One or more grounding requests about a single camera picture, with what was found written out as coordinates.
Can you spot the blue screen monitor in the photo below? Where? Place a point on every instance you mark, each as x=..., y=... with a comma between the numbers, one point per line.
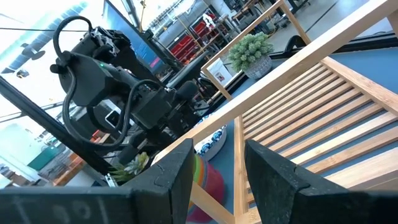
x=140, y=46

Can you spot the red storage bin rack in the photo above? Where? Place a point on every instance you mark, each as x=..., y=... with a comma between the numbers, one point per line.
x=186, y=43

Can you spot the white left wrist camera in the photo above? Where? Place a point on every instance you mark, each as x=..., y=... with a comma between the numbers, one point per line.
x=113, y=117

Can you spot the green crate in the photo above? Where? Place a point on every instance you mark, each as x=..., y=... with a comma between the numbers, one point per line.
x=43, y=157

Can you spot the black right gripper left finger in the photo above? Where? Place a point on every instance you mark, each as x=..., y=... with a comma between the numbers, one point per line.
x=161, y=186

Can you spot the black diagonal frame strut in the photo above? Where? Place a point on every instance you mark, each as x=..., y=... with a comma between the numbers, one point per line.
x=46, y=124

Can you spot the green plastic bowl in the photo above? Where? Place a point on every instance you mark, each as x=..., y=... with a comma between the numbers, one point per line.
x=196, y=168

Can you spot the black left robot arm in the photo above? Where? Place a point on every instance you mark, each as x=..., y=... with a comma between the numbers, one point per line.
x=90, y=81

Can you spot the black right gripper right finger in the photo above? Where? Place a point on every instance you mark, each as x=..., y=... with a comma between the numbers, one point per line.
x=280, y=193

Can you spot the pink plastic bowl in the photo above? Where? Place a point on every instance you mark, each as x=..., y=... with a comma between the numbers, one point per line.
x=214, y=186

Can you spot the pale green plant grey pot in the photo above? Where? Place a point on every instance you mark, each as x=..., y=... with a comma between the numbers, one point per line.
x=248, y=51

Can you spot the green succulent plant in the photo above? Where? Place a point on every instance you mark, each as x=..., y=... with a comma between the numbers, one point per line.
x=133, y=168

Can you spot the blue white patterned bowl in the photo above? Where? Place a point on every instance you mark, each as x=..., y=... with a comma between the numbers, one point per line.
x=214, y=140

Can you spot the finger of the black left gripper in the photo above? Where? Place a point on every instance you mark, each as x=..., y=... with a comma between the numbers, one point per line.
x=183, y=123
x=186, y=90

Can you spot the wooden workbench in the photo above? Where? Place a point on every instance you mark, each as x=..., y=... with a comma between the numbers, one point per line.
x=248, y=9

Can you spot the wooden slatted shelf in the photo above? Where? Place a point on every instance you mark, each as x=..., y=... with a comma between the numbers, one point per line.
x=311, y=57

